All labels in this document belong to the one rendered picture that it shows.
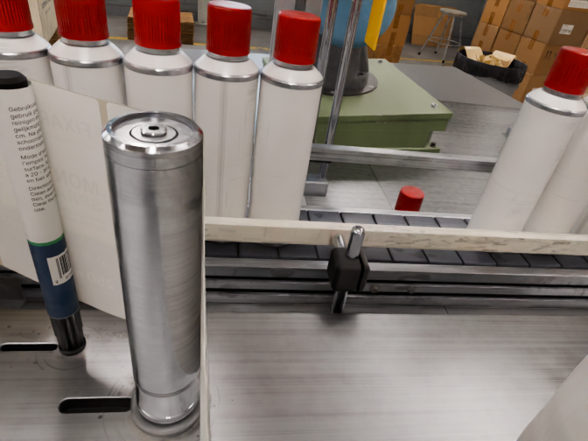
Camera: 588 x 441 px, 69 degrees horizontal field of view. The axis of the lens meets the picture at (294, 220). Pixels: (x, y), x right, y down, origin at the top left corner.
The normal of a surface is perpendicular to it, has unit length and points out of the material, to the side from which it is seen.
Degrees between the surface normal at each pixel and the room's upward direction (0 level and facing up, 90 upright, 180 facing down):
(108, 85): 90
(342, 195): 0
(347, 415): 0
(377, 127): 90
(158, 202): 90
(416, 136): 90
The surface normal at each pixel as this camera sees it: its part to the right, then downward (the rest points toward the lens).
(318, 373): 0.14, -0.81
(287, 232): 0.11, 0.58
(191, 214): 0.88, 0.36
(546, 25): -0.93, 0.09
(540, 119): -0.76, 0.29
